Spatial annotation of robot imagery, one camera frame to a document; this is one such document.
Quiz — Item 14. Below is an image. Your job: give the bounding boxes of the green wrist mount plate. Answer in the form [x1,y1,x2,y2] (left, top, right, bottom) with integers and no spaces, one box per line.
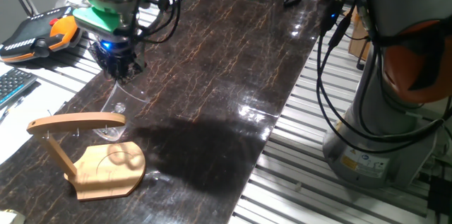
[72,0,151,34]

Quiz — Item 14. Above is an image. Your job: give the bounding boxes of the wooden cup rack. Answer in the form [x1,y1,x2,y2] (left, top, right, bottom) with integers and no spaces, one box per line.
[26,111,147,202]

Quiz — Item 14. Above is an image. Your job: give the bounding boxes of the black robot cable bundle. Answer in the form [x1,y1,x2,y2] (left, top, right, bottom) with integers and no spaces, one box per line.
[133,0,452,154]

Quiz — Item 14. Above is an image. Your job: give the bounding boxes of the clear glass cup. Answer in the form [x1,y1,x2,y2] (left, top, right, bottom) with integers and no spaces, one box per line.
[92,81,151,143]

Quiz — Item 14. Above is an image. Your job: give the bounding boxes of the dark marble pattern mat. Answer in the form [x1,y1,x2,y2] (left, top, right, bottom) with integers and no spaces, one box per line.
[0,0,326,224]

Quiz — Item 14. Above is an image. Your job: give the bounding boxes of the black orange teach pendant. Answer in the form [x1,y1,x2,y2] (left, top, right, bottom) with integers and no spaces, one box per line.
[0,6,84,64]

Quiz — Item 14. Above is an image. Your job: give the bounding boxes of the open brown cardboard box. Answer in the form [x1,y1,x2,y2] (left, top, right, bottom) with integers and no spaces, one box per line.
[347,8,371,62]

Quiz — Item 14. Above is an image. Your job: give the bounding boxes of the white gold packet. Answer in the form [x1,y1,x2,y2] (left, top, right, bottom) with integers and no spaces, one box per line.
[0,209,25,224]

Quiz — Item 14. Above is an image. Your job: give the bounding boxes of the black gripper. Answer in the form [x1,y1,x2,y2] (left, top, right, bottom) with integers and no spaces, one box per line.
[88,38,144,84]

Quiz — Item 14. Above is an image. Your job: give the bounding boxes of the white desk board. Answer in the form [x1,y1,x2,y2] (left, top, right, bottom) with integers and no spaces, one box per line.
[0,63,84,165]

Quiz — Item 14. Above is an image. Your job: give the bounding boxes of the black computer keyboard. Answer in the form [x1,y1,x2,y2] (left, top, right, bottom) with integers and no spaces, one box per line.
[0,67,38,110]

